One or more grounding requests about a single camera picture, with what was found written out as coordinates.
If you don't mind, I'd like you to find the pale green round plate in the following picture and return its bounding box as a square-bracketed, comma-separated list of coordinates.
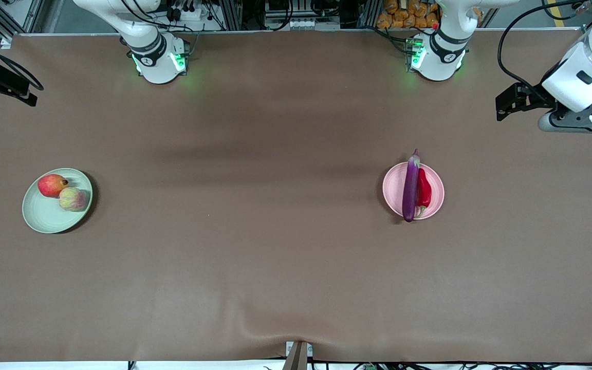
[22, 168, 94, 235]

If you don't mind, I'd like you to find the metal table edge bracket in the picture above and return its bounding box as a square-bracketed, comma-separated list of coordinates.
[285, 341, 313, 370]

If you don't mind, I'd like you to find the long purple eggplant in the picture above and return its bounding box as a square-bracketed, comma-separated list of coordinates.
[402, 149, 421, 223]

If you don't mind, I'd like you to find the bag of orange fruits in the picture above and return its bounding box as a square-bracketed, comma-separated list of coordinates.
[377, 0, 441, 29]

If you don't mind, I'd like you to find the white connector block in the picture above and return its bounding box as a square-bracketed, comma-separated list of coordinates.
[288, 17, 341, 31]

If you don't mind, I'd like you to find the green pink round fruit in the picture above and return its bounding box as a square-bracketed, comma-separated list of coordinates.
[58, 187, 90, 213]

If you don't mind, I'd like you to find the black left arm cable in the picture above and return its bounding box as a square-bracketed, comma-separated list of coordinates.
[496, 0, 592, 98]

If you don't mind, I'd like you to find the white power strip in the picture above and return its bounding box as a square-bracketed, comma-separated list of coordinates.
[169, 3, 210, 22]

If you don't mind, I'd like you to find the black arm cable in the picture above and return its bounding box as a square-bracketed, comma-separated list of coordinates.
[496, 0, 592, 98]
[0, 31, 45, 91]

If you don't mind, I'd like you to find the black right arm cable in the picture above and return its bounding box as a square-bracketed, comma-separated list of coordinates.
[0, 31, 45, 91]

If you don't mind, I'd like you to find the brown table mat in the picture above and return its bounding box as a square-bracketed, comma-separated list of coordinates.
[0, 28, 592, 363]

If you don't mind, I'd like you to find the red apple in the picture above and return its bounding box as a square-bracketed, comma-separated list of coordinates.
[37, 174, 69, 199]

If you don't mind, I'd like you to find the red chili pepper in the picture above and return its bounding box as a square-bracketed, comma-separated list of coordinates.
[417, 168, 433, 217]

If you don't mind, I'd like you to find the pink round plate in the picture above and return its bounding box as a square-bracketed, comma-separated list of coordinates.
[382, 162, 445, 220]

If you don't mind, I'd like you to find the aluminium frame post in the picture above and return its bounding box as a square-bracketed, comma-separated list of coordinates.
[218, 0, 243, 31]

